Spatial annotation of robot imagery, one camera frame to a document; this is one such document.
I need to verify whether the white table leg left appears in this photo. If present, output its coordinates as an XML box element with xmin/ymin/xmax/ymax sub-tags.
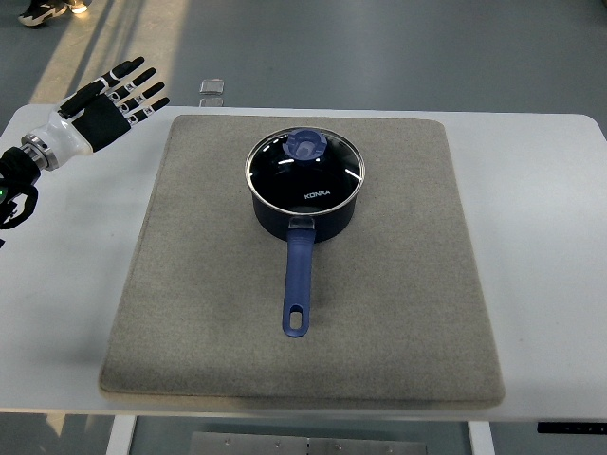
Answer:
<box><xmin>105</xmin><ymin>415</ymin><xmax>137</xmax><ymax>455</ymax></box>

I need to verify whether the black table control panel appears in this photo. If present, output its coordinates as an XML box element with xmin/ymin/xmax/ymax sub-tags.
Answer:
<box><xmin>537</xmin><ymin>422</ymin><xmax>607</xmax><ymax>435</ymax></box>

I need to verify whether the person's sneaker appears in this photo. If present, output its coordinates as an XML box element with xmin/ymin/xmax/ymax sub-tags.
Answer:
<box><xmin>18</xmin><ymin>1</ymin><xmax>68</xmax><ymax>27</ymax></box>

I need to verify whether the white table leg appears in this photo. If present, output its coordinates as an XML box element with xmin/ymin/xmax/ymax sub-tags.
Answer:
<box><xmin>468</xmin><ymin>421</ymin><xmax>496</xmax><ymax>455</ymax></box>
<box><xmin>105</xmin><ymin>415</ymin><xmax>137</xmax><ymax>455</ymax></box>

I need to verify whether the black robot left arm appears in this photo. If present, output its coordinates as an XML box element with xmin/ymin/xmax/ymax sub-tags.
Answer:
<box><xmin>1</xmin><ymin>147</ymin><xmax>41</xmax><ymax>230</ymax></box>

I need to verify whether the grey felt mat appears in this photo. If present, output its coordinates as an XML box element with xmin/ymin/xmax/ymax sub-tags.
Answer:
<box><xmin>99</xmin><ymin>115</ymin><xmax>505</xmax><ymax>409</ymax></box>

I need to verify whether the dark blue saucepan blue handle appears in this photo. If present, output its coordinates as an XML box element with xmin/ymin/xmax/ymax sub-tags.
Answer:
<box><xmin>247</xmin><ymin>173</ymin><xmax>362</xmax><ymax>337</ymax></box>

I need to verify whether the white table leg right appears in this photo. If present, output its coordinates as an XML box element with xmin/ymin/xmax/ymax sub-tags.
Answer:
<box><xmin>468</xmin><ymin>421</ymin><xmax>496</xmax><ymax>455</ymax></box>

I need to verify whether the grey metal base plate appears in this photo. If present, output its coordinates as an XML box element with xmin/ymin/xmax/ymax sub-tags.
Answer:
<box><xmin>189</xmin><ymin>432</ymin><xmax>428</xmax><ymax>455</ymax></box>

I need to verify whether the glass lid with blue knob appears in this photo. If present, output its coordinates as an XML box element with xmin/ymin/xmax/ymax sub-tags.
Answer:
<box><xmin>246</xmin><ymin>127</ymin><xmax>365</xmax><ymax>213</ymax></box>

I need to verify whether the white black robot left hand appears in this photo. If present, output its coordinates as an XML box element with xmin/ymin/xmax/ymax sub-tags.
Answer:
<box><xmin>20</xmin><ymin>57</ymin><xmax>169</xmax><ymax>171</ymax></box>

